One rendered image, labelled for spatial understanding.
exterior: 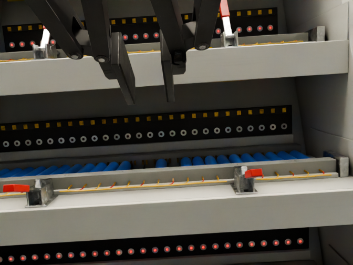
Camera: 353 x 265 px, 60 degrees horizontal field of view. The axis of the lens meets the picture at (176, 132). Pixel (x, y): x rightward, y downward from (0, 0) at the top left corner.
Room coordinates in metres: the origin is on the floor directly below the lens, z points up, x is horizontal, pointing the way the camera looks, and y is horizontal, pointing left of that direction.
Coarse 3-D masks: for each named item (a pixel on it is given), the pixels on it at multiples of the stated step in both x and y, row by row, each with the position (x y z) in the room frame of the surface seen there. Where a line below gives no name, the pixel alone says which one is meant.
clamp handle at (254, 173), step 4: (244, 168) 0.39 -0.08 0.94; (244, 172) 0.40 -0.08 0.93; (248, 172) 0.34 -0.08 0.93; (252, 172) 0.33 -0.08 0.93; (256, 172) 0.33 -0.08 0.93; (260, 172) 0.33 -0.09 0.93; (240, 176) 0.40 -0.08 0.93; (244, 176) 0.37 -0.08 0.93; (248, 176) 0.34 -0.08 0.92; (252, 176) 0.33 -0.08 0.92; (256, 176) 0.33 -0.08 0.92; (260, 176) 0.34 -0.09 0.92
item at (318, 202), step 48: (144, 144) 0.55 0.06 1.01; (192, 144) 0.55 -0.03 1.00; (240, 144) 0.55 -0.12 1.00; (336, 144) 0.46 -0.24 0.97; (144, 192) 0.42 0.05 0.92; (192, 192) 0.41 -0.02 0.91; (288, 192) 0.39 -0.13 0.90; (336, 192) 0.39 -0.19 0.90; (0, 240) 0.40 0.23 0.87; (48, 240) 0.40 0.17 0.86
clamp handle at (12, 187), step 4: (36, 180) 0.40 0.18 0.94; (40, 180) 0.40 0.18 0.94; (12, 184) 0.33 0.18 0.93; (36, 184) 0.40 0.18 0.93; (40, 184) 0.40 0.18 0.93; (4, 188) 0.33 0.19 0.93; (8, 188) 0.33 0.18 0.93; (12, 188) 0.33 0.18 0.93; (16, 188) 0.34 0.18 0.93; (20, 188) 0.35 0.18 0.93; (24, 188) 0.35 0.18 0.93; (28, 188) 0.36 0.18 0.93; (32, 188) 0.37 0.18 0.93; (36, 188) 0.39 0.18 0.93; (40, 188) 0.40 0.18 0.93
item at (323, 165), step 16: (288, 160) 0.44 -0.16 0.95; (304, 160) 0.43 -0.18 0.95; (320, 160) 0.43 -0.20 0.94; (32, 176) 0.45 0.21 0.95; (48, 176) 0.44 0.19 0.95; (64, 176) 0.43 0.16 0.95; (80, 176) 0.43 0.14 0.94; (96, 176) 0.43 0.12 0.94; (112, 176) 0.43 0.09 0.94; (128, 176) 0.43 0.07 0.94; (144, 176) 0.43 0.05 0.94; (160, 176) 0.43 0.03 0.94; (176, 176) 0.43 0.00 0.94; (192, 176) 0.43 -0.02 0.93; (208, 176) 0.43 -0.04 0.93; (224, 176) 0.43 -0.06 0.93; (288, 176) 0.42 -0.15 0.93; (304, 176) 0.42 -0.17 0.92; (0, 192) 0.44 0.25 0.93
